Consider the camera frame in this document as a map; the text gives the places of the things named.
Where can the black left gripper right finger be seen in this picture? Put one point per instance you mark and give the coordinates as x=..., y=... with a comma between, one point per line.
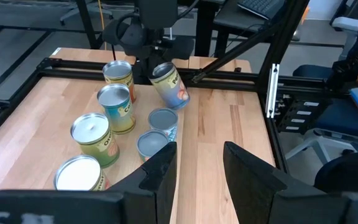
x=247, y=193

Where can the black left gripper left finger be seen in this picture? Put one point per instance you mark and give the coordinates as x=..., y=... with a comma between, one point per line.
x=157, y=193

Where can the short can teal orange label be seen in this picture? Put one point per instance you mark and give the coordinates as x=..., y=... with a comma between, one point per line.
x=151, y=144

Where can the tall can yellow orange label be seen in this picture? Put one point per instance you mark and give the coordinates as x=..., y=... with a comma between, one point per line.
x=118, y=73

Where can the tall peaches can blue label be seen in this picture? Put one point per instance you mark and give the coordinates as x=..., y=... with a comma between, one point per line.
x=169, y=90

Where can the short can teal white label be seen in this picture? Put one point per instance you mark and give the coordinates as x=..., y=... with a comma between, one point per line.
x=163, y=119

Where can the tall corn can blue yellow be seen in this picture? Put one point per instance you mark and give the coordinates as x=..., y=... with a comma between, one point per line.
x=115, y=102

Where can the tall can multicoloured label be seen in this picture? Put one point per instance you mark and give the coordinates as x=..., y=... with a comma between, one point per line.
x=78, y=174

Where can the tall oranges can green label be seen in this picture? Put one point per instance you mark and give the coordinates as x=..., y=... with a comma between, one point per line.
x=92, y=133

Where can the black desk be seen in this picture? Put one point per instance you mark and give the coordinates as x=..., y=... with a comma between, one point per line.
x=228, y=18

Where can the black rack white labels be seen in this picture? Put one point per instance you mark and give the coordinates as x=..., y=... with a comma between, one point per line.
x=286, y=116

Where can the black chair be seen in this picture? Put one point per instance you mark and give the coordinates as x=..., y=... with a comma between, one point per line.
x=346, y=174

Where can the black keyboard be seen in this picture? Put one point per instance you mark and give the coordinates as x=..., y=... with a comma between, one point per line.
x=259, y=6

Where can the blue office chair grey base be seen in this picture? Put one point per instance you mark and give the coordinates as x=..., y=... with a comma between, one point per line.
x=340, y=119

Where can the wooden shelf board black frame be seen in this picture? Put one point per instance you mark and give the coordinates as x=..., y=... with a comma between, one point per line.
x=128, y=146

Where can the black desk leg frame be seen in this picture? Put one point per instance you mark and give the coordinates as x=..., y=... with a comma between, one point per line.
x=87, y=25

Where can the black aluminium table frame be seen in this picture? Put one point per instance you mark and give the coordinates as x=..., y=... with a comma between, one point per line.
x=73, y=66

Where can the silver frame bracket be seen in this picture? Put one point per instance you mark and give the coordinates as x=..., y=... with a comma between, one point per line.
x=272, y=90

